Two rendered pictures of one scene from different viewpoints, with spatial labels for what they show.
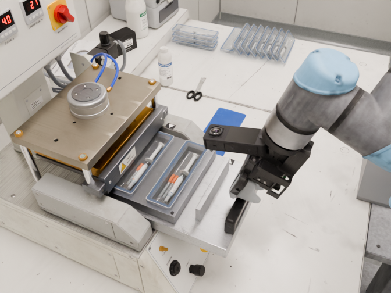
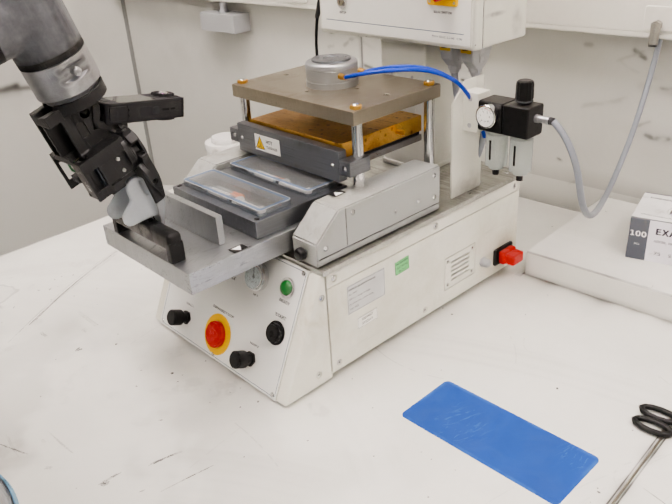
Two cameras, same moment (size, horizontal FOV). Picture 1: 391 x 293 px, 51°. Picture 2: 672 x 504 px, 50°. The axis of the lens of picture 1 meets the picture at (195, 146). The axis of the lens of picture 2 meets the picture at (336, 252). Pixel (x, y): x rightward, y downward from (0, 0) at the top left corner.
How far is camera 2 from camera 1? 1.33 m
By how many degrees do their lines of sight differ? 85
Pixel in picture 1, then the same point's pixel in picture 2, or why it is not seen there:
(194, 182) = (209, 201)
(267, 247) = (166, 420)
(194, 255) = (198, 315)
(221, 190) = (189, 235)
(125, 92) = (346, 96)
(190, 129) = (320, 211)
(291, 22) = not seen: outside the picture
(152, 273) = not seen: hidden behind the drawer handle
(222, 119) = (543, 451)
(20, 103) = not seen: hidden behind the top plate
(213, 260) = (195, 358)
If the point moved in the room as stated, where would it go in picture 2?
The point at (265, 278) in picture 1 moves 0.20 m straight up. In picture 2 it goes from (122, 401) to (91, 276)
